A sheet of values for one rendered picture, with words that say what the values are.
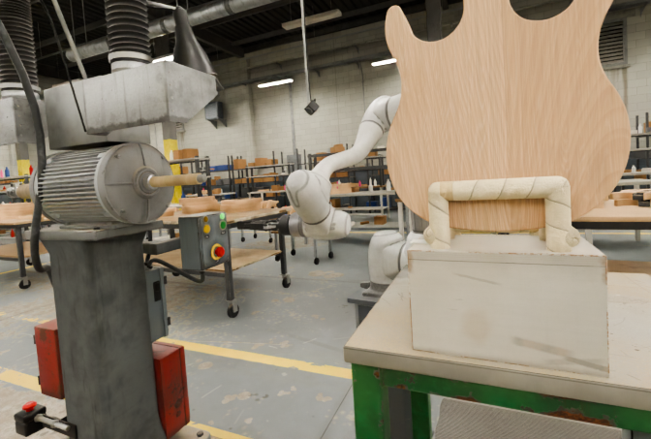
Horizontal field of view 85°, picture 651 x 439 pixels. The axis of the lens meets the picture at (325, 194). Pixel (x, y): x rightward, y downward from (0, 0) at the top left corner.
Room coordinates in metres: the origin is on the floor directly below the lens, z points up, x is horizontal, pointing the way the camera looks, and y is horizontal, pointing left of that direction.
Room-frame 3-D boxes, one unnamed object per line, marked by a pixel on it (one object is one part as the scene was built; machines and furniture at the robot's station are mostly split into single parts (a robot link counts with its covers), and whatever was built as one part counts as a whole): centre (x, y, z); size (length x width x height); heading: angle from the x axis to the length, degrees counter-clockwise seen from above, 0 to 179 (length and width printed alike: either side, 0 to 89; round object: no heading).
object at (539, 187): (0.55, -0.26, 1.20); 0.20 x 0.03 x 0.03; 65
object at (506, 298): (0.60, -0.28, 1.02); 0.27 x 0.15 x 0.17; 66
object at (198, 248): (1.36, 0.55, 0.99); 0.24 x 0.21 x 0.26; 66
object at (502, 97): (0.59, -0.28, 1.33); 0.35 x 0.04 x 0.40; 65
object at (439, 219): (0.59, -0.19, 1.15); 0.03 x 0.03 x 0.09
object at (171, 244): (1.30, 0.57, 1.02); 0.19 x 0.04 x 0.04; 156
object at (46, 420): (1.15, 0.98, 0.46); 0.25 x 0.07 x 0.08; 66
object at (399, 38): (0.64, -0.16, 1.48); 0.07 x 0.04 x 0.09; 65
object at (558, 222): (0.52, -0.34, 1.15); 0.03 x 0.03 x 0.09
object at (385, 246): (1.55, -0.26, 0.87); 0.18 x 0.16 x 0.22; 49
